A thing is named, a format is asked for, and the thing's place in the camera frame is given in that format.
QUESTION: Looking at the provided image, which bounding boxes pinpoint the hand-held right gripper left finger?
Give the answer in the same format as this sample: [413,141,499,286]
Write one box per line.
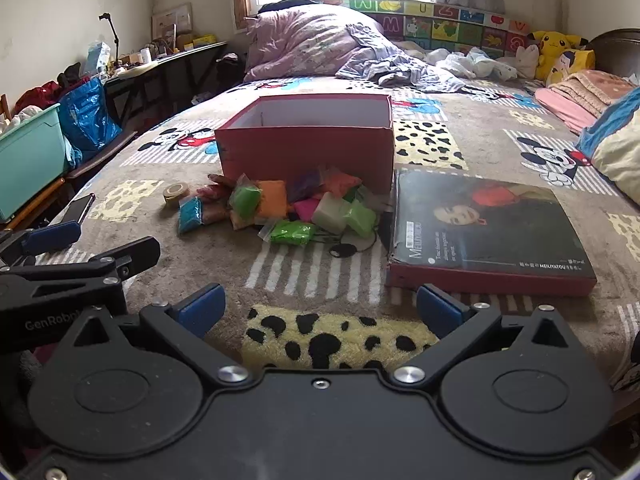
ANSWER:
[60,282,251,386]

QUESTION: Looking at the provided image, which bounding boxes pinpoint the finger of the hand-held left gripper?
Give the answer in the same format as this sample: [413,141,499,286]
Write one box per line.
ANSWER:
[0,220,83,267]
[85,236,162,288]

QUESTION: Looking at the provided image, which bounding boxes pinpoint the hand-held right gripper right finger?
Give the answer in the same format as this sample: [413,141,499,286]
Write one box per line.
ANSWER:
[390,284,576,386]

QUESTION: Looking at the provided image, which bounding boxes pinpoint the brown bandage tape roll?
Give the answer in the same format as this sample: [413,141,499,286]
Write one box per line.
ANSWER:
[163,183,192,208]

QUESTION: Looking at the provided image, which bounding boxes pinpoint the pile of coloured clay packets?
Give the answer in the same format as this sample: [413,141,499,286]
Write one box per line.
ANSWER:
[177,167,378,247]

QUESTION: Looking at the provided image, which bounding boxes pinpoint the red cardboard box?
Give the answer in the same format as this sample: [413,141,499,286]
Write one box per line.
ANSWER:
[214,93,396,196]

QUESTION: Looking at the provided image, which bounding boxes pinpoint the black smartphone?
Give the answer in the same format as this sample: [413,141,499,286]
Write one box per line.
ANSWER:
[47,192,97,226]

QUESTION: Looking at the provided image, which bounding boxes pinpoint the cartoon mouse printed blanket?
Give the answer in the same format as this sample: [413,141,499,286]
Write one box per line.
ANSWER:
[35,77,640,391]

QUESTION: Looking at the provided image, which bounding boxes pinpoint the teal plastic storage bin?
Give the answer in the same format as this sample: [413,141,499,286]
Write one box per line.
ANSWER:
[0,103,71,223]

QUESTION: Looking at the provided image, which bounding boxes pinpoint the box lid with portrait print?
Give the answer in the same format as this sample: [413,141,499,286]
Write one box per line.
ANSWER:
[385,167,598,297]

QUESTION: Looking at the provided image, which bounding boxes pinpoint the blue shopping bag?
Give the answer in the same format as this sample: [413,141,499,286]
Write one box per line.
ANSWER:
[57,77,123,163]

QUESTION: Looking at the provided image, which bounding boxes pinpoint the red cloth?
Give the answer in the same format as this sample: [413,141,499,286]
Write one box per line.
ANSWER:
[14,82,63,113]

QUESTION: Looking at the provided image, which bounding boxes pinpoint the cluttered dark desk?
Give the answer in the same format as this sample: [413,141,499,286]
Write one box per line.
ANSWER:
[102,40,231,126]

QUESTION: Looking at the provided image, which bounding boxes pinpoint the black clamp stand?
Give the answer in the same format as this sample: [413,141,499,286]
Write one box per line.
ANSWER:
[98,12,123,67]

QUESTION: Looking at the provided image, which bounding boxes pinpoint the pink folded blanket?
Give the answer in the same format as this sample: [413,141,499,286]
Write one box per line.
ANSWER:
[534,86,601,133]

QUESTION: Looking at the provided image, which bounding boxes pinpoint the blue and cream pillow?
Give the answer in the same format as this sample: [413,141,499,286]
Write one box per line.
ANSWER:
[575,87,640,206]

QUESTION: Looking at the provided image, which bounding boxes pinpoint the blue-grey crumpled clothes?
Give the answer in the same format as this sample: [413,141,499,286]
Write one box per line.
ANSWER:
[335,35,468,93]

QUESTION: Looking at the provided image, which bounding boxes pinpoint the white crumpled clothes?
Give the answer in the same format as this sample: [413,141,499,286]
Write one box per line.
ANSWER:
[400,40,518,81]

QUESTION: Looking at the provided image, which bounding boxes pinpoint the white plush toy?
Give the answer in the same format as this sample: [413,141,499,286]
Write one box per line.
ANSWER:
[515,42,541,80]

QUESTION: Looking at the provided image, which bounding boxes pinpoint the pink quilt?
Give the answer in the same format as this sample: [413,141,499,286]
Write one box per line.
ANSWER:
[244,4,401,83]

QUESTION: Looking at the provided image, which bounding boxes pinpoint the beige folded blanket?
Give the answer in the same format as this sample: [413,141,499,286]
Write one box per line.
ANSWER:
[550,69,640,117]

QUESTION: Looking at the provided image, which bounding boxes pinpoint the yellow plush pillow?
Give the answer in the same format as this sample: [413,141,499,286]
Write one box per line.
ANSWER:
[545,50,597,87]

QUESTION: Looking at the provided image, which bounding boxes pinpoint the yellow plush toy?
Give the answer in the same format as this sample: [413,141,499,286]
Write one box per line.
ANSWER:
[527,30,593,81]

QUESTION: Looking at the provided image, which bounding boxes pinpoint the colourful foam letter mat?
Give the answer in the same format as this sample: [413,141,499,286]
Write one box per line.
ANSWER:
[315,0,538,58]

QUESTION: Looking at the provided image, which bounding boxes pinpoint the black cloth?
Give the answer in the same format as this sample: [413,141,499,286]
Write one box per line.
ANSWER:
[257,0,313,16]

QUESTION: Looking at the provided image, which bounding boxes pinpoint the dark wooden headboard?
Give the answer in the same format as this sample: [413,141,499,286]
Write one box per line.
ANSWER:
[590,29,640,81]

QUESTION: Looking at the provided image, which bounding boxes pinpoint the picture frame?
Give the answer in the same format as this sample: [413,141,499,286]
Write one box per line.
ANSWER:
[151,2,193,41]

